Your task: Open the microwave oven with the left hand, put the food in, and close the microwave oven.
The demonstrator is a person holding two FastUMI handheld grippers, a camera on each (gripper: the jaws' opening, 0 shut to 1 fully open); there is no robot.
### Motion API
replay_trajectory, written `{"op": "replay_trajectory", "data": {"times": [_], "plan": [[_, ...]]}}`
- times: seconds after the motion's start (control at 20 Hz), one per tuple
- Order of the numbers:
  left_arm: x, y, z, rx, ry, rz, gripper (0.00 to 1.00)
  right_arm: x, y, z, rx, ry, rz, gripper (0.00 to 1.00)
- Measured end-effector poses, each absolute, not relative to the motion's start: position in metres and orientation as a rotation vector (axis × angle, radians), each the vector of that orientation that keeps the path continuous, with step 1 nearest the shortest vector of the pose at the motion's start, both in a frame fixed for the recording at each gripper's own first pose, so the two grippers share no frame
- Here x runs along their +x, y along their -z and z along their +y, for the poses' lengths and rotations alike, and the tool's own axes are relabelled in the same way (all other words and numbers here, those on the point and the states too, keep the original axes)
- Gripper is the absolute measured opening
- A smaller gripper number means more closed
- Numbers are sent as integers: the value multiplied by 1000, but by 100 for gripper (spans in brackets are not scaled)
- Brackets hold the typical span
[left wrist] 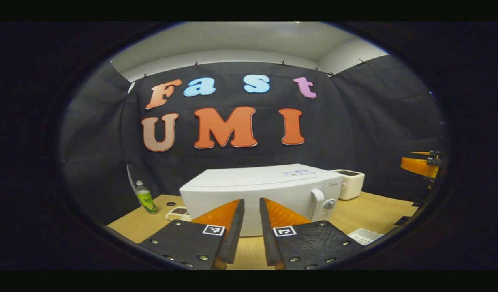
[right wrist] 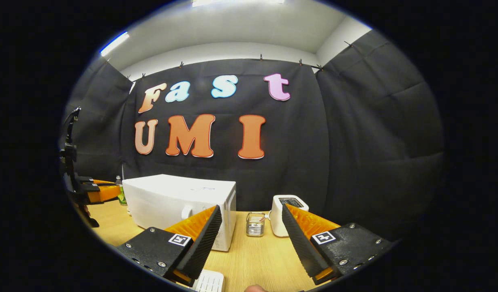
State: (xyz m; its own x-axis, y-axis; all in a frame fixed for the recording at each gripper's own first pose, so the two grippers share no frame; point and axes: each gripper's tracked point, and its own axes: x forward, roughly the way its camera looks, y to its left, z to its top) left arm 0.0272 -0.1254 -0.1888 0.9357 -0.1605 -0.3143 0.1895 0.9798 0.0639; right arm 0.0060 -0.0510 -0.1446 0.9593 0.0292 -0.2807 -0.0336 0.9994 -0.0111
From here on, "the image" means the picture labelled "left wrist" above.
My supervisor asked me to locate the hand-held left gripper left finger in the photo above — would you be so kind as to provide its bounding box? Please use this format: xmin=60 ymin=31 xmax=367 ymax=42
xmin=139 ymin=199 xmax=245 ymax=270

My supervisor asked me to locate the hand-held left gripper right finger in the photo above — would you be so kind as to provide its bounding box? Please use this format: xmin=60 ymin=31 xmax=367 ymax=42
xmin=260 ymin=198 xmax=365 ymax=270

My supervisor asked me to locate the white microwave oven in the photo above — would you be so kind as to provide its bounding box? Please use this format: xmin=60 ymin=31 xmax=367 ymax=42
xmin=179 ymin=163 xmax=344 ymax=237

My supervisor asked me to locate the white divided food tray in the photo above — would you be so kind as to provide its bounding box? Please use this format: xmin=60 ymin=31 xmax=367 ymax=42
xmin=165 ymin=206 xmax=191 ymax=221

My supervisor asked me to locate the white toaster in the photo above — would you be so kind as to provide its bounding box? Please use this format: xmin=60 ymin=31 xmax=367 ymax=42
xmin=332 ymin=169 xmax=365 ymax=200

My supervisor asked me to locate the white rectangular dish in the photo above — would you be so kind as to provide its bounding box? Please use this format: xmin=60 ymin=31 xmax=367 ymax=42
xmin=348 ymin=228 xmax=384 ymax=245

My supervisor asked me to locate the green drink bottle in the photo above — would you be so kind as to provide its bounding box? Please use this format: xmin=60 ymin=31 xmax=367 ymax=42
xmin=135 ymin=180 xmax=158 ymax=214

